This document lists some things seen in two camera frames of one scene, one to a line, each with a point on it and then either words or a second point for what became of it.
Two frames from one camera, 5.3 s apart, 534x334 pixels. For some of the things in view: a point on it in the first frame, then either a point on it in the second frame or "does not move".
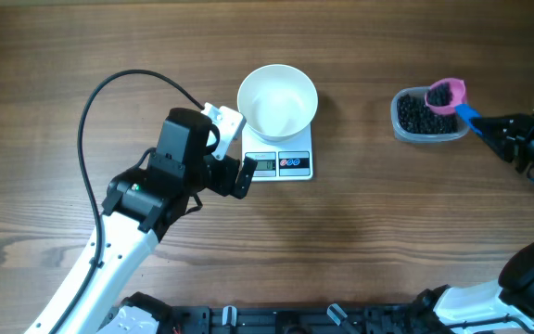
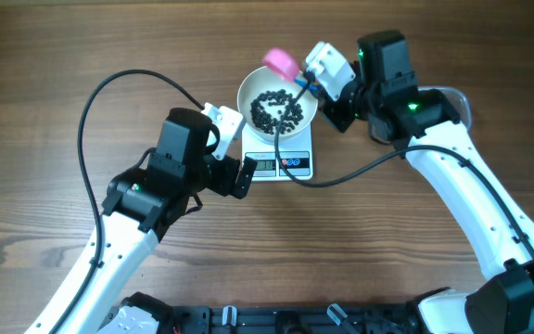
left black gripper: (224, 185) does not move
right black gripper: (513, 143) to (330, 109)
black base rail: (329, 319) does not move
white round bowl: (277, 102) does not move
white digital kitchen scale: (288, 160) does not move
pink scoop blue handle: (458, 105) to (286, 67)
